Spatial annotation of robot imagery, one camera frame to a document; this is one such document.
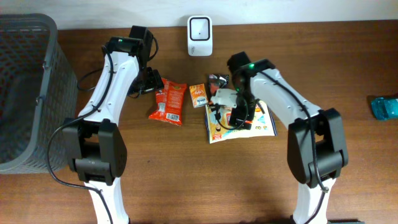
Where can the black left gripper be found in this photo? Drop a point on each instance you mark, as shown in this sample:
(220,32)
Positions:
(150,82)

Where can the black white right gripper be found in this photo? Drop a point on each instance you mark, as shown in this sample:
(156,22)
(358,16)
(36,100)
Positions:
(240,115)

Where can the black red snack packet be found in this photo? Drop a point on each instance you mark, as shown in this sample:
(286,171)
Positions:
(217,81)

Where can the red Hacks candy bag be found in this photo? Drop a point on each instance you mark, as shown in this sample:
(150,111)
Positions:
(169,102)

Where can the beige wet wipes pack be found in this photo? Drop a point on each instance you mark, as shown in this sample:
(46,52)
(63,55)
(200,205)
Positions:
(262,125)

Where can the orange snack packet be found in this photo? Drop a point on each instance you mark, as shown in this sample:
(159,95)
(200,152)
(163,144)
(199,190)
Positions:
(198,95)

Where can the blue mouthwash bottle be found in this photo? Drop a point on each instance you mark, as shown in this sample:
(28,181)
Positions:
(384,108)

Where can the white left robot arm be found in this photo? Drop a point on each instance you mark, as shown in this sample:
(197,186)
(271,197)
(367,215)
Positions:
(96,150)

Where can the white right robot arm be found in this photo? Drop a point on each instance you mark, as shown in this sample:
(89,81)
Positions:
(316,145)

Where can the white barcode scanner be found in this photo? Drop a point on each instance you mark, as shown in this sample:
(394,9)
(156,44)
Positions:
(199,36)

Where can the grey plastic mesh basket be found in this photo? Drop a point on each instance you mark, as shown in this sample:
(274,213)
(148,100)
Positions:
(38,91)

